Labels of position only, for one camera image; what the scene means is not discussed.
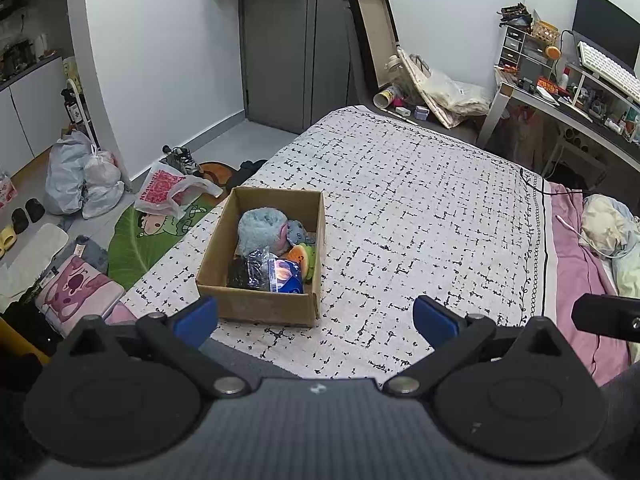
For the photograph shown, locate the woven basket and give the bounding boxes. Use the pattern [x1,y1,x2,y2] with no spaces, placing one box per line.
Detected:
[530,19,560,46]

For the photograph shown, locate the cream crumpled quilt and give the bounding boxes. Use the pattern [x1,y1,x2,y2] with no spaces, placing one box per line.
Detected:
[579,193,640,297]

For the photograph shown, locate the light blue plush toy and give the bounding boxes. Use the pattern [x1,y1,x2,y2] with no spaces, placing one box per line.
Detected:
[236,205,291,257]

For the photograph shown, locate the white desk shelf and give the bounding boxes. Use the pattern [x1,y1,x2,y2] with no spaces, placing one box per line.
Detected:
[565,62,640,137]

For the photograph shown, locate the pair of sneakers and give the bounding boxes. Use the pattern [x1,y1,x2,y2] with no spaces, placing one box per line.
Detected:
[160,145,204,176]

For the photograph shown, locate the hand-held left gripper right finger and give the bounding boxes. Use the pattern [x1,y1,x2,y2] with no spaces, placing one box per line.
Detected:
[382,294,577,401]

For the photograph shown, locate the blue orange tissue pack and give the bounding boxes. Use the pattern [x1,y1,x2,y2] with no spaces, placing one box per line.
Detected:
[267,255,306,295]

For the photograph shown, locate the brown round mat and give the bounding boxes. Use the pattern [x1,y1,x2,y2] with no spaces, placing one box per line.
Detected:
[198,161,236,196]

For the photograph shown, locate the white cabinet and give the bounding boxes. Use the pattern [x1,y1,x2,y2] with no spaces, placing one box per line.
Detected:
[0,50,71,177]

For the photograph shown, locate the black monitor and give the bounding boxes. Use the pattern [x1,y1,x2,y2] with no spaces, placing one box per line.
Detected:
[571,0,640,79]

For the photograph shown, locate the white foot mat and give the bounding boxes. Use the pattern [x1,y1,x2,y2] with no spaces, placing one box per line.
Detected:
[10,223,70,282]

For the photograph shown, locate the black cloth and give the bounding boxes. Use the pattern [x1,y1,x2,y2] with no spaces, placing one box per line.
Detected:
[234,158,269,186]

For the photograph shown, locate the white keyboard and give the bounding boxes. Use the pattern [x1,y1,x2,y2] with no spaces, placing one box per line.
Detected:
[577,40,640,94]

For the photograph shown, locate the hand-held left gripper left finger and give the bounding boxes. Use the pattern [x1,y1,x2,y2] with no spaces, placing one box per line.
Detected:
[59,294,251,402]

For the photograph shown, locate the green leaf rug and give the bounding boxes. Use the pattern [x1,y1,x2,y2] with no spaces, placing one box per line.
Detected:
[107,192,217,292]

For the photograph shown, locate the orange green sponge toy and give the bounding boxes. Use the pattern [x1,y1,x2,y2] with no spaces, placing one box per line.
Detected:
[285,242,317,282]

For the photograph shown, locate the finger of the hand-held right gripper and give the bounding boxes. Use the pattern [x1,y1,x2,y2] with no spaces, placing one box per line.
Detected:
[571,293,640,345]

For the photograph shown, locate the small drawer organizer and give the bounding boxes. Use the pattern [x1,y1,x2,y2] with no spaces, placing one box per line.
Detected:
[498,24,531,69]

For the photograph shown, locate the grey door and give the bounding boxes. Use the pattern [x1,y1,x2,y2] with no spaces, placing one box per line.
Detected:
[238,0,374,136]

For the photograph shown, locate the white garbage bag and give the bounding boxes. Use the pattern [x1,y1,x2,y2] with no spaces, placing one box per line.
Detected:
[81,145,126,220]

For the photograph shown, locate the white cable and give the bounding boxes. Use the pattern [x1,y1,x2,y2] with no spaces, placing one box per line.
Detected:
[555,214,617,257]

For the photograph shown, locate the dark framed board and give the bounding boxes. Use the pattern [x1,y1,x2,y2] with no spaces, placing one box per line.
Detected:
[347,0,401,94]

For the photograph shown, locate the black cable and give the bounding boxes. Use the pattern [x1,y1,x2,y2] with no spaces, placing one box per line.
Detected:
[519,167,587,197]

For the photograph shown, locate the red printed plastic bag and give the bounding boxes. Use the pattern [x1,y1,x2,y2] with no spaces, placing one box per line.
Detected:
[133,161,224,220]

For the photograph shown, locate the white desk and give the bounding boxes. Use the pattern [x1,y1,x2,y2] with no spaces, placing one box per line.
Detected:
[477,67,640,177]

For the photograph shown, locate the cream canvas bag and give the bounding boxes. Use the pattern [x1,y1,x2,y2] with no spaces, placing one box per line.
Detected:
[400,50,494,129]

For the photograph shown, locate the paper tube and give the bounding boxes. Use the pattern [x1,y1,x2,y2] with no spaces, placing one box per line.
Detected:
[373,85,404,110]

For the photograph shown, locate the pink cartoon cushion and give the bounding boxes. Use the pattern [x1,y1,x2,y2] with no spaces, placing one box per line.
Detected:
[35,255,126,322]

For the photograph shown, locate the yellow slipper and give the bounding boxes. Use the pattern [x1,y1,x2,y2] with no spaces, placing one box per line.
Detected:
[0,226,19,259]

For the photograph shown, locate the black item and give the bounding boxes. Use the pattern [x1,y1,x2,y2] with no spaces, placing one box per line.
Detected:
[227,247,274,291]

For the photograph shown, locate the black slippers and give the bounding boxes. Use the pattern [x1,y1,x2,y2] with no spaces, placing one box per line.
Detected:
[11,198,46,234]

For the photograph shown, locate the blue grey cloth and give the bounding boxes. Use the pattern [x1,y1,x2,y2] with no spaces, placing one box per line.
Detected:
[70,235,109,276]

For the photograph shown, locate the grey garbage bag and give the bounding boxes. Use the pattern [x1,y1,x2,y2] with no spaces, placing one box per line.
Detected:
[44,130,94,216]

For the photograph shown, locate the brown cardboard box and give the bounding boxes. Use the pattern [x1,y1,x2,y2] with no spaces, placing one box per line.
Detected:
[195,186,327,329]

